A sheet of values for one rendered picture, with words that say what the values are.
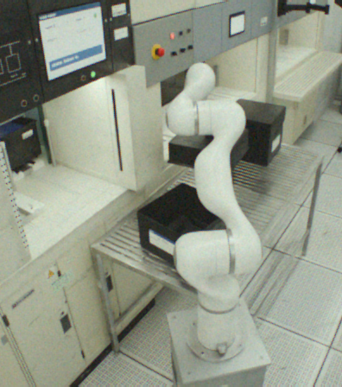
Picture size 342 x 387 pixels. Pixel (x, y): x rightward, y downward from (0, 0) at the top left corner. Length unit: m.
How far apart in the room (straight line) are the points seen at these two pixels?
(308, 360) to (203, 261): 1.37
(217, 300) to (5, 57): 0.92
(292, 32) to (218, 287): 3.55
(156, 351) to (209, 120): 1.44
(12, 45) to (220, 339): 1.07
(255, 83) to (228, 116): 1.83
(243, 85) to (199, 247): 2.11
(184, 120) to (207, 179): 0.18
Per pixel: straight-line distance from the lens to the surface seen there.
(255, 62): 2.96
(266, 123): 2.15
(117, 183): 1.91
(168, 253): 1.59
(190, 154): 1.81
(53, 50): 1.42
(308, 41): 4.39
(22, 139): 2.06
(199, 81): 1.24
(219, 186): 1.10
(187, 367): 1.31
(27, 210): 1.80
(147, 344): 2.32
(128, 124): 1.71
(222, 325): 1.24
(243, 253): 1.06
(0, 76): 1.30
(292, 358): 2.30
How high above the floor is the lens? 1.86
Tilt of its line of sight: 33 degrees down
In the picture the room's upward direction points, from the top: 3 degrees counter-clockwise
